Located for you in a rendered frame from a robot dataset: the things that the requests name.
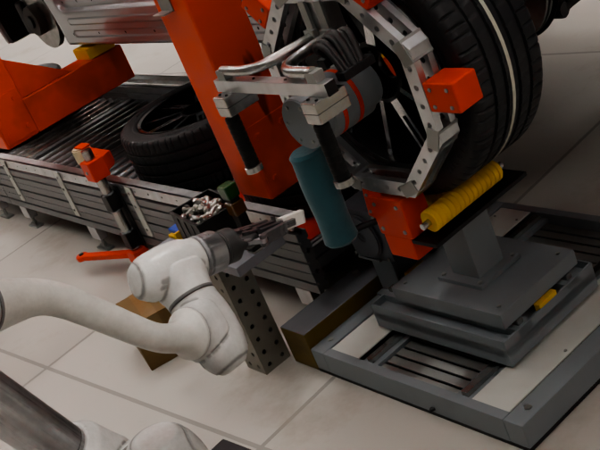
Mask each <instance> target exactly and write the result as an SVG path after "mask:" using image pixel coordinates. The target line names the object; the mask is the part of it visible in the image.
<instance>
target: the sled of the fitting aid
mask: <svg viewBox="0 0 600 450"><path fill-rule="evenodd" d="M577 262H578V263H577V264H576V265H575V266H574V267H573V268H572V269H571V270H570V271H569V272H568V273H566V274H565V275H564V276H563V277H562V278H561V279H560V280H559V281H558V282H557V283H555V284H554V285H553V286H552V287H551V288H550V289H549V290H548V291H547V292H546V293H544V294H543V295H542V296H541V297H540V298H539V299H538V300H537V301H536V302H535V303H534V304H533V305H532V306H531V307H530V308H529V309H528V310H527V311H526V312H525V313H523V314H522V315H521V316H520V317H519V318H518V319H517V320H516V321H515V322H514V323H512V324H511V325H510V326H509V327H508V328H507V329H499V328H496V327H492V326H489V325H486V324H483V323H479V322H476V321H470V320H466V319H464V318H460V317H456V316H453V315H450V314H447V313H443V312H438V311H434V310H430V309H428V308H424V307H420V306H418V305H414V304H408V303H405V302H402V301H398V300H396V298H395V295H394V293H393V290H392V287H393V286H394V284H392V285H391V286H390V287H389V288H388V290H387V291H386V292H385V293H384V294H382V295H381V296H380V297H379V298H377V299H376V300H375V301H374V302H373V303H371V309H372V310H373V313H374V315H375V317H376V320H377V322H378V324H379V326H380V327H383V328H387V329H392V330H394V331H398V332H401V333H404V334H406V335H409V336H413V337H416V338H420V339H424V340H427V341H429V342H432V343H435V344H439V345H442V346H446V347H450V348H453V349H455V350H458V351H462V352H465V353H467V354H472V355H476V356H478V357H481V358H484V359H488V360H490V361H493V362H496V363H501V364H504V365H507V366H510V367H513V366H514V365H515V364H516V363H517V362H518V361H519V360H520V359H522V358H523V357H524V356H525V355H526V354H527V353H528V352H529V351H530V350H531V349H532V348H533V347H534V346H535V345H536V344H537V343H539V342H540V341H541V340H542V339H543V338H544V337H545V336H546V335H547V334H548V333H549V332H550V331H551V330H552V329H553V328H554V327H555V326H557V325H558V324H559V323H560V322H561V321H562V320H563V319H564V318H565V317H566V316H567V315H568V314H569V313H570V312H571V311H572V310H574V309H575V308H576V307H577V306H578V305H579V304H580V303H581V302H582V301H583V300H584V299H585V298H586V297H587V296H588V295H589V294H590V293H592V292H593V291H594V290H595V289H596V288H597V287H598V284H597V280H596V275H595V273H594V269H593V266H592V263H591V262H586V261H581V260H577Z"/></svg>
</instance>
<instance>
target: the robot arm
mask: <svg viewBox="0 0 600 450"><path fill-rule="evenodd" d="M304 223H306V221H305V216H304V210H300V209H299V210H297V211H294V212H291V213H289V214H286V215H284V216H281V217H279V218H277V219H275V216H271V220H270V221H268V220H264V221H258V222H256V223H253V224H250V225H246V226H244V227H241V228H237V229H231V228H224V229H220V230H217V231H209V230H207V231H206V232H203V233H201V234H198V235H195V236H192V237H189V238H186V239H176V240H172V241H169V242H166V243H163V244H161V245H158V246H156V247H154V248H152V249H150V250H148V251H146V252H145V253H143V254H141V255H140V256H138V257H137V258H136V259H135V260H134V261H133V263H132V264H131V265H130V267H129V269H128V273H127V278H128V283H129V288H130V291H131V293H132V294H133V296H134V297H135V298H136V299H138V300H142V301H146V302H151V303H155V302H158V301H159V302H160V303H161V304H162V305H164V306H165V307H166V308H167V309H168V310H169V312H170V313H171V317H170V319H169V322H168V323H158V322H155V321H150V320H148V319H146V318H144V317H142V316H139V315H137V314H135V313H133V312H130V311H128V310H126V309H124V308H122V307H119V306H118V305H116V304H113V303H110V302H108V301H106V300H104V299H102V298H100V297H98V296H95V295H92V294H90V293H88V292H87V291H84V290H82V289H80V288H77V287H74V286H71V285H68V284H65V283H62V282H59V281H55V280H50V279H35V278H0V332H1V331H3V330H5V329H8V328H10V327H11V326H13V325H15V324H17V323H20V322H22V321H25V320H27V319H29V318H32V317H36V316H51V317H55V318H60V319H63V320H66V321H70V322H73V323H75V324H78V325H80V326H82V327H85V328H88V329H92V330H94V331H96V332H99V333H101V334H104V335H106V336H108V337H111V338H115V339H118V340H120V341H122V342H125V343H127V344H130V345H133V346H136V347H139V348H142V349H145V350H148V351H151V352H156V353H161V354H177V355H178V356H179V357H181V358H182V359H185V360H188V361H193V362H195V363H200V365H201V366H202V367H203V368H204V369H205V370H207V371H209V372H210V373H211V374H214V375H216V376H219V375H221V376H225V375H227V374H229V373H230V372H232V371H233V370H235V369H236V368H237V367H238V366H239V365H240V364H241V363H242V362H243V361H244V360H245V359H246V357H247V352H248V345H247V341H246V335H245V333H244V331H243V329H242V327H241V325H240V323H239V321H238V319H237V317H236V315H235V314H234V313H233V311H232V309H231V308H230V306H229V304H228V303H227V302H226V300H225V299H224V298H223V296H222V295H221V294H220V293H219V292H218V291H217V289H216V288H215V287H214V285H213V283H212V281H211V279H210V277H211V276H212V275H214V274H216V273H219V272H221V271H225V270H226V269H227V268H228V266H229V265H230V264H232V263H235V262H237V261H239V260H240V259H241V258H242V256H243V253H244V251H245V250H250V249H252V248H253V247H254V246H258V245H260V244H261V246H262V247H266V246H267V245H268V244H269V243H271V242H273V241H275V240H277V239H278V238H281V237H283V236H285V235H286V234H287V233H288V230H289V229H292V228H294V227H296V226H299V225H301V224H304ZM0 439H1V440H2V441H4V442H5V443H6V444H7V445H9V446H11V447H12V448H14V449H15V450H208V448H207V447H206V445H205V444H204V443H203V441H202V440H201V439H200V438H199V437H198V436H197V435H196V434H195V433H194V432H193V431H191V430H190V429H188V428H187V427H185V426H183V425H181V424H179V423H177V422H168V421H163V422H157V423H155V424H152V425H150V426H148V427H146V428H144V429H142V430H141V431H139V432H138V433H137V434H136V435H135V436H134V437H133V438H132V439H131V440H129V439H127V438H126V437H124V436H123V435H120V434H118V433H116V432H113V431H111V430H109V429H107V428H105V427H103V426H101V425H99V424H97V423H95V422H93V421H90V420H80V421H74V422H71V421H69V420H68V419H66V418H65V417H64V416H62V415H61V414H60V413H58V412H57V411H56V410H55V409H53V408H52V407H50V406H49V405H48V404H46V403H45V402H43V401H42V400H40V399H39V398H38V397H36V396H35V395H33V394H32V393H30V392H29V391H28V390H27V389H26V388H25V387H23V386H21V385H20V384H19V383H17V382H16V381H14V380H13V379H11V378H10V377H9V376H7V375H6V374H4V373H3V372H2V371H0Z"/></svg>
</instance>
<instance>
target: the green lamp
mask: <svg viewBox="0 0 600 450"><path fill-rule="evenodd" d="M217 189H218V191H219V193H220V196H221V199H223V200H227V201H231V200H232V199H234V198H235V197H236V196H238V195H239V194H240V192H239V190H238V187H237V184H236V182H234V181H229V180H227V181H225V182H224V183H222V184H221V185H219V186H218V187H217Z"/></svg>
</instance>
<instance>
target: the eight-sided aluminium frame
mask: <svg viewBox="0 0 600 450"><path fill-rule="evenodd" d="M300 1H305V2H306V3H308V2H312V1H314V0H271V8H270V12H269V17H268V20H267V25H266V30H265V34H264V38H263V42H262V55H263V58H264V57H266V56H268V55H270V54H273V53H275V52H277V51H279V50H280V49H281V48H283V47H285V46H287V45H289V44H290V43H291V40H292V37H293V32H294V28H295V25H296V18H297V15H298V11H299V8H298V6H297V2H300ZM336 1H338V2H339V3H341V4H342V5H343V6H344V7H345V8H346V9H347V10H348V11H349V12H350V13H351V14H352V15H353V16H354V17H355V18H356V19H357V20H358V21H360V22H361V23H362V24H363V25H364V26H365V27H366V28H367V29H369V30H370V31H371V32H372V33H373V34H374V35H375V36H376V37H377V38H379V39H380V40H381V41H382V42H383V43H384V44H385V45H386V46H387V47H389V48H390V49H391V50H392V51H393V52H394V53H395V54H396V55H397V57H398V58H399V60H400V61H401V64H402V66H403V69H404V73H405V76H406V78H407V81H408V83H409V86H410V89H411V91H412V95H413V98H414V101H415V103H416V106H417V108H418V111H419V114H420V117H421V120H422V123H423V126H424V129H425V131H426V133H427V138H426V140H425V142H424V145H423V147H422V149H421V151H420V153H419V155H418V157H417V160H416V162H415V164H414V166H413V167H412V169H406V168H398V167H391V166H384V165H377V164H370V163H369V162H367V161H366V160H365V159H364V158H363V157H361V156H360V155H359V154H358V153H357V152H356V151H355V150H354V149H353V148H352V147H351V146H350V145H349V144H348V143H347V142H346V141H345V140H344V139H343V138H342V137H341V136H338V137H336V140H337V143H338V145H339V148H340V152H341V153H342V155H343V157H344V159H345V162H346V166H347V169H348V170H349V172H350V173H352V174H353V177H354V184H353V185H352V187H353V188H355V189H359V190H360V191H362V188H364V189H367V190H370V191H372V192H378V193H384V194H390V195H396V196H405V197H406V198H408V197H412V198H416V197H417V196H419V195H420V194H421V193H423V192H424V191H425V190H427V189H428V188H429V187H431V186H432V184H433V182H434V181H435V180H436V179H437V175H438V173H439V171H440V169H441V167H442V165H443V163H444V161H445V159H446V157H447V155H448V153H449V151H450V149H451V147H452V145H453V143H454V141H455V140H456V139H457V138H458V134H459V132H460V129H459V126H458V119H457V118H455V115H454V113H448V112H432V111H431V109H430V106H429V101H428V98H427V97H426V94H425V91H424V88H423V85H422V83H423V82H424V81H426V80H427V79H429V78H430V77H432V76H433V75H435V74H436V73H438V72H439V68H438V64H437V61H436V58H435V55H434V53H433V50H434V48H433V46H432V45H431V43H430V42H429V38H428V37H427V36H426V35H425V34H424V33H423V32H422V30H421V28H417V27H416V26H415V25H414V24H413V23H411V22H410V21H409V20H408V19H407V18H406V17H405V16H403V15H402V14H401V13H400V12H399V11H398V10H397V9H396V8H395V7H394V6H393V5H392V4H391V3H390V2H389V1H387V0H383V1H382V2H380V3H379V4H377V5H375V6H373V7H372V8H371V9H370V10H366V9H364V8H363V7H362V6H360V5H359V4H358V3H356V2H355V1H354V0H336ZM283 62H284V61H283ZM283 62H280V63H279V64H277V65H275V66H273V67H271V68H269V71H270V73H271V76H272V77H286V76H285V75H283V74H282V72H281V69H280V67H281V64H282V63H283Z"/></svg>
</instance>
